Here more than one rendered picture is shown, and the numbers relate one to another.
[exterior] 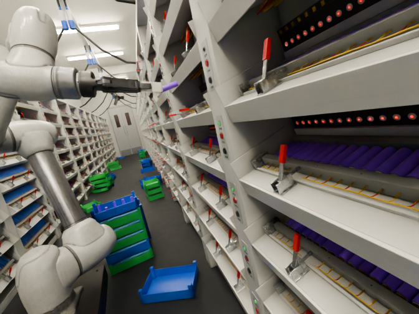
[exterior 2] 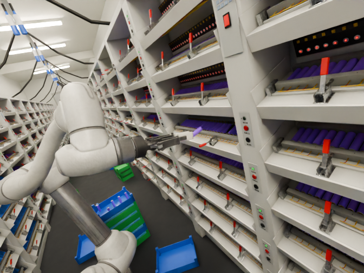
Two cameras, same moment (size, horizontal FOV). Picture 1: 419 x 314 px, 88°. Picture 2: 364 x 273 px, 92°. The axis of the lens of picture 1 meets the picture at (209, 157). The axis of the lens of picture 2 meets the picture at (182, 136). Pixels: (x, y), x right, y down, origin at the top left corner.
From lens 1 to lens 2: 0.44 m
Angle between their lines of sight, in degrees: 12
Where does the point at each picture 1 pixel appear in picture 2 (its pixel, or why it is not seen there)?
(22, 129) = not seen: hidden behind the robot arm
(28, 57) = (94, 139)
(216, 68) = (260, 136)
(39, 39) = (96, 118)
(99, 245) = (129, 252)
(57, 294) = not seen: outside the picture
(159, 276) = (163, 252)
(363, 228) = not seen: outside the picture
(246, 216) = (274, 229)
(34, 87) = (104, 166)
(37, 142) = (57, 179)
